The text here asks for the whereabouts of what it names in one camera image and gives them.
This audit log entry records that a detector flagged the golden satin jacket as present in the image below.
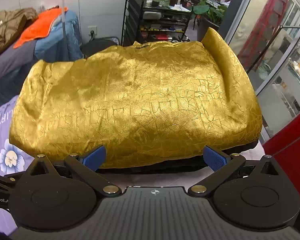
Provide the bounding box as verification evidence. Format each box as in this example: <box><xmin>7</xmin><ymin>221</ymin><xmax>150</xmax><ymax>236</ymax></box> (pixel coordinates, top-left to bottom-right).
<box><xmin>9</xmin><ymin>29</ymin><xmax>262</xmax><ymax>168</ymax></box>

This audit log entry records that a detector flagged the lavender floral bed sheet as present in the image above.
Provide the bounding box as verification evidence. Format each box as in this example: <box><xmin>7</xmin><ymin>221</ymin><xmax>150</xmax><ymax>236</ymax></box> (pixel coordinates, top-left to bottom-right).
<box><xmin>0</xmin><ymin>96</ymin><xmax>34</xmax><ymax>235</ymax></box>

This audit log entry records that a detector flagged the black knit garment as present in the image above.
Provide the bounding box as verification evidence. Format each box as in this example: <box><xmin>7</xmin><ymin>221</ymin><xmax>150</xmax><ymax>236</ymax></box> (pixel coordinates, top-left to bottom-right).
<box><xmin>97</xmin><ymin>140</ymin><xmax>265</xmax><ymax>174</ymax></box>

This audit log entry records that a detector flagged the red panel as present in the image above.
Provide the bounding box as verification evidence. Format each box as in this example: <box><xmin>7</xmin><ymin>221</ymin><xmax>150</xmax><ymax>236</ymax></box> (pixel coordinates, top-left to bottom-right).
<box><xmin>263</xmin><ymin>113</ymin><xmax>300</xmax><ymax>194</ymax></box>

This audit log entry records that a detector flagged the blue covered bed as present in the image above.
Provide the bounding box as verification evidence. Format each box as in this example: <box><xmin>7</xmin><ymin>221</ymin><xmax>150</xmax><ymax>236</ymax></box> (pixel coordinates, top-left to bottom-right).
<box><xmin>0</xmin><ymin>10</ymin><xmax>83</xmax><ymax>106</ymax></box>

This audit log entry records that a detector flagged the black round stool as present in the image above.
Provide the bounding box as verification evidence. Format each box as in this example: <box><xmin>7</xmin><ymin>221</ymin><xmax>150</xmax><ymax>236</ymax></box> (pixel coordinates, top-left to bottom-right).
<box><xmin>80</xmin><ymin>36</ymin><xmax>120</xmax><ymax>58</ymax></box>

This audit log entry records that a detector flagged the orange folded cloth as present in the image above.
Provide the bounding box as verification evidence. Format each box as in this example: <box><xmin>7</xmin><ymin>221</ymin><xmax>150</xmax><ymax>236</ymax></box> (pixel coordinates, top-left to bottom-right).
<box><xmin>13</xmin><ymin>7</ymin><xmax>68</xmax><ymax>49</ymax></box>

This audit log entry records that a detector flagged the green potted plant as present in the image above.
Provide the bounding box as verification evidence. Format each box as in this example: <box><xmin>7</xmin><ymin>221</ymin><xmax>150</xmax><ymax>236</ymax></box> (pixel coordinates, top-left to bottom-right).
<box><xmin>193</xmin><ymin>0</ymin><xmax>228</xmax><ymax>41</ymax></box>

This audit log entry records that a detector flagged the olive green jacket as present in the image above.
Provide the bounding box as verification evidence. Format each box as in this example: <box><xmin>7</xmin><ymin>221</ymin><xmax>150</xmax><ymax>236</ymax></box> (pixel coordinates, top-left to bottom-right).
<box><xmin>0</xmin><ymin>8</ymin><xmax>37</xmax><ymax>54</ymax></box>

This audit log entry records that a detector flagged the black wire shelf rack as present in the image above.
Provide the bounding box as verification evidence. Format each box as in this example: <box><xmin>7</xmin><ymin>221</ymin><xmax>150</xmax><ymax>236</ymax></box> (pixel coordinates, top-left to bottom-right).
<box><xmin>121</xmin><ymin>0</ymin><xmax>192</xmax><ymax>47</ymax></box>

